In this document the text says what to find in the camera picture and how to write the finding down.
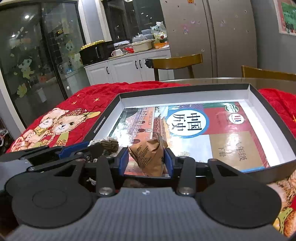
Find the white kitchen cabinet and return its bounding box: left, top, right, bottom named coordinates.
left=84, top=48, right=171, bottom=85

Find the wooden chair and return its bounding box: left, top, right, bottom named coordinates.
left=145, top=53, right=203, bottom=81
left=241, top=65, right=296, bottom=81

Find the brown paper pyramid packet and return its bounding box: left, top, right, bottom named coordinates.
left=128, top=132, right=168, bottom=177

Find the wooden chair right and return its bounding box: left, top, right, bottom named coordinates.
left=241, top=65, right=296, bottom=81

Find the white mug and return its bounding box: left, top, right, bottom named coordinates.
left=111, top=49, right=123, bottom=57

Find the wooden chair left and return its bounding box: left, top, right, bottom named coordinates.
left=145, top=53, right=203, bottom=81

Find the red teddy bear blanket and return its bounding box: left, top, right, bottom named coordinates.
left=1, top=83, right=295, bottom=240

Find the glass sliding door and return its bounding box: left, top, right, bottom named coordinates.
left=1, top=1, right=89, bottom=126

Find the cream plastic basin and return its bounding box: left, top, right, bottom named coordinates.
left=131, top=40, right=152, bottom=53

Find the black microwave oven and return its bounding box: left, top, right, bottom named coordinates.
left=79, top=40, right=115, bottom=65

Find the silver double door refrigerator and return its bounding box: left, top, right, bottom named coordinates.
left=161, top=0, right=257, bottom=78

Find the black shallow cardboard box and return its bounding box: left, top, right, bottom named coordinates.
left=85, top=83, right=295, bottom=183

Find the brown striped scrunchie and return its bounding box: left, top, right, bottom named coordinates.
left=88, top=137, right=119, bottom=156

